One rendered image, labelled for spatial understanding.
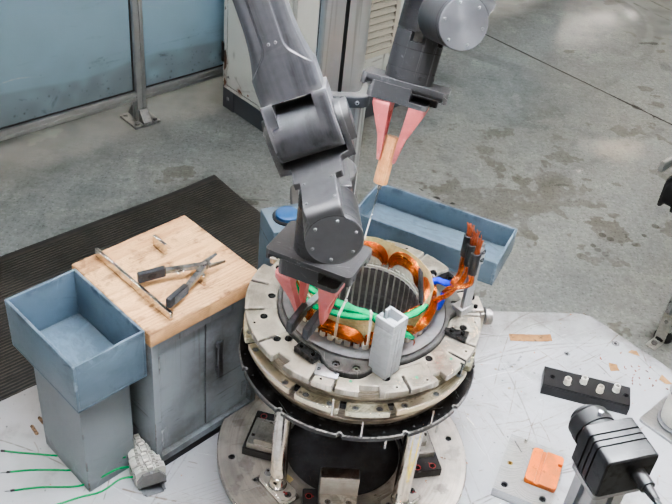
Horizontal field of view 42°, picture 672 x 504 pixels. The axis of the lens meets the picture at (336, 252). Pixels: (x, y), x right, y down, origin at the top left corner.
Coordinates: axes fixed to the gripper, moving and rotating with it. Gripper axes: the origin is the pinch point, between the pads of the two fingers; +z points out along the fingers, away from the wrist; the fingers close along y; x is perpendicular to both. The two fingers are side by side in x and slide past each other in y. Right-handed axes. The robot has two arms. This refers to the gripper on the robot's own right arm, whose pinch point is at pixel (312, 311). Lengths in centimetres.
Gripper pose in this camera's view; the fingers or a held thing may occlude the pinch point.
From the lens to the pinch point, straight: 101.9
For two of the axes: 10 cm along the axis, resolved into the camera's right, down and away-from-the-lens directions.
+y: 9.0, 3.2, -2.8
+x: 4.1, -5.0, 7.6
